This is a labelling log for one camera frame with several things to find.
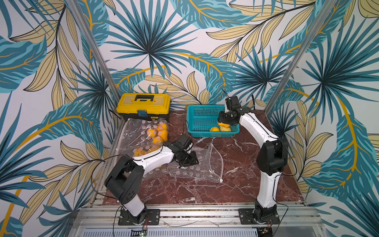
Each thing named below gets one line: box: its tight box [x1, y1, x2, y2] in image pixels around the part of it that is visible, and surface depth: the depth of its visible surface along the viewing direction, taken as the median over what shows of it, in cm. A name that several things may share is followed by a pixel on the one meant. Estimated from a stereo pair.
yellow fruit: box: [209, 126, 220, 132], surface depth 104 cm
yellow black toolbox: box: [116, 92, 172, 122], surface depth 103 cm
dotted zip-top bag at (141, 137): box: [116, 118, 169, 158], surface depth 100 cm
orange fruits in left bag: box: [146, 122, 169, 144], surface depth 102 cm
